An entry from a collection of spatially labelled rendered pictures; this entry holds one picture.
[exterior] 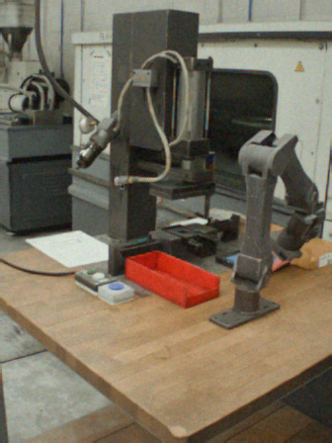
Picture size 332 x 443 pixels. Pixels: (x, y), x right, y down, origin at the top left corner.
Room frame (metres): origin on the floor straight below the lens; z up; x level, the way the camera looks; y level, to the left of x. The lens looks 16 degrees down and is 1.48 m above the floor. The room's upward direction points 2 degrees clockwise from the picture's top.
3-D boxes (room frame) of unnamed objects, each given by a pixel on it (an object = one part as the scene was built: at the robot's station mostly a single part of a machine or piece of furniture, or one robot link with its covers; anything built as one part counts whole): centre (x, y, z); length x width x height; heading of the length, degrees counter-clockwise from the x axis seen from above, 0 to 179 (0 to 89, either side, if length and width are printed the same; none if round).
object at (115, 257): (1.44, 0.13, 0.95); 0.06 x 0.03 x 0.09; 132
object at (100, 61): (3.22, 0.43, 1.41); 0.25 x 0.01 x 0.33; 38
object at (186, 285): (1.35, -0.02, 0.93); 0.25 x 0.12 x 0.06; 42
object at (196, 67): (1.60, -0.05, 1.37); 0.11 x 0.09 x 0.30; 132
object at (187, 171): (1.65, 0.00, 1.22); 0.26 x 0.18 x 0.30; 42
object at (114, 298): (1.26, 0.12, 0.90); 0.07 x 0.07 x 0.06; 42
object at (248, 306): (1.20, -0.21, 0.94); 0.20 x 0.07 x 0.08; 132
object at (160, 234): (1.60, -0.06, 0.98); 0.20 x 0.10 x 0.01; 132
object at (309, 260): (1.65, -0.41, 0.93); 0.25 x 0.13 x 0.08; 42
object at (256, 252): (1.21, -0.22, 1.15); 0.07 x 0.06 x 0.33; 49
